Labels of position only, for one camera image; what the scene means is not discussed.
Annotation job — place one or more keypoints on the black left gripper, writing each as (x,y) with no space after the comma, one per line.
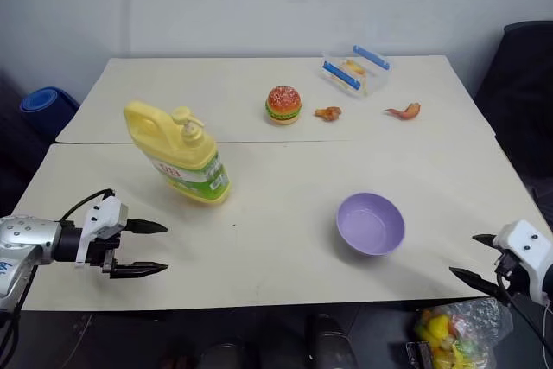
(106,248)

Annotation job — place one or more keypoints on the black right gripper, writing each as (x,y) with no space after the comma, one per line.
(514,276)

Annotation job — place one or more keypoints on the yellow detergent bottle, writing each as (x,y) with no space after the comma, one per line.
(173,148)

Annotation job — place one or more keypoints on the purple plastic bowl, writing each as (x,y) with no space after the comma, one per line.
(371,222)

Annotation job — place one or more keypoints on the clear bag of toy food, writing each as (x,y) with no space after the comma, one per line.
(445,330)

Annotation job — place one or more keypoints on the dark rounded shape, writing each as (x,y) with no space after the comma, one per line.
(328,343)

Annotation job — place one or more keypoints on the blue rolled foam mat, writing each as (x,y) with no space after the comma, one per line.
(45,101)

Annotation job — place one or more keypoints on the black chair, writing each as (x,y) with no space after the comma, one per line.
(518,84)

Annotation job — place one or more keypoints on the toy hamburger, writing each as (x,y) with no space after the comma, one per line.
(283,105)

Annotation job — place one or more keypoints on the clear container with blue clips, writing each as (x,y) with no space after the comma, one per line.
(373,79)

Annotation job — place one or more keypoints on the toy fried chicken piece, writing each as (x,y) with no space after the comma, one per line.
(330,112)

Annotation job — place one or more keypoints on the toy french fries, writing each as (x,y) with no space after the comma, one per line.
(352,67)

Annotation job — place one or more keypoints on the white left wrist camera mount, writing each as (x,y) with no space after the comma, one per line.
(106,213)

